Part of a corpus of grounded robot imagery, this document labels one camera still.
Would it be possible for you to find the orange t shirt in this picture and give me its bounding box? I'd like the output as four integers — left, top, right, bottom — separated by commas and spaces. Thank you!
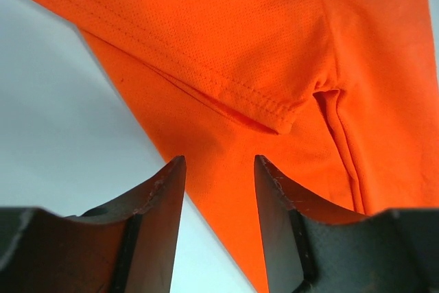
34, 0, 438, 292

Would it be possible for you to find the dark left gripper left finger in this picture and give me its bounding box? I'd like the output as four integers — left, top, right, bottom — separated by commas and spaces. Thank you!
1, 156, 186, 292

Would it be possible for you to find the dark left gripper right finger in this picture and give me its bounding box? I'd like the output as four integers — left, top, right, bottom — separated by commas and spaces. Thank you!
254, 155, 438, 292

